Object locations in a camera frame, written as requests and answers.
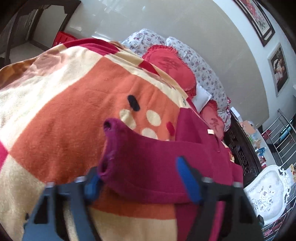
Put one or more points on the framed portrait photo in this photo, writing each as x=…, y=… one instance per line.
x=278, y=66

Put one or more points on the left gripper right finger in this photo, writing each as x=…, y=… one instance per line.
x=239, y=221

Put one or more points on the orange cream patterned blanket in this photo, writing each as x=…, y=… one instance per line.
x=52, y=111

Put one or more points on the floral quilt pillow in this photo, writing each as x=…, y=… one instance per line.
x=140, y=41

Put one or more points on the red bag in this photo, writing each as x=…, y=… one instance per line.
x=63, y=37

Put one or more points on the white ornate chair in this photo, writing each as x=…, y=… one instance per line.
x=268, y=193

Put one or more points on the maroon knit garment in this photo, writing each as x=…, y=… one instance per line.
x=144, y=169

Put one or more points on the small red heart cushion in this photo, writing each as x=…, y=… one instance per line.
x=209, y=113

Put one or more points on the white pillow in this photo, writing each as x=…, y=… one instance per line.
x=201, y=98

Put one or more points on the framed flower painting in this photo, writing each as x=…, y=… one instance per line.
x=258, y=19

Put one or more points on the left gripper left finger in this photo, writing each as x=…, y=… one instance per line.
x=47, y=220

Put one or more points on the large red heart cushion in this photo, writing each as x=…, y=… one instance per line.
x=166, y=58

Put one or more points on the dark carved wooden footboard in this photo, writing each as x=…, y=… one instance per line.
x=243, y=151

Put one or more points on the steel stair railing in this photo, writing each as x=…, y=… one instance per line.
x=280, y=139

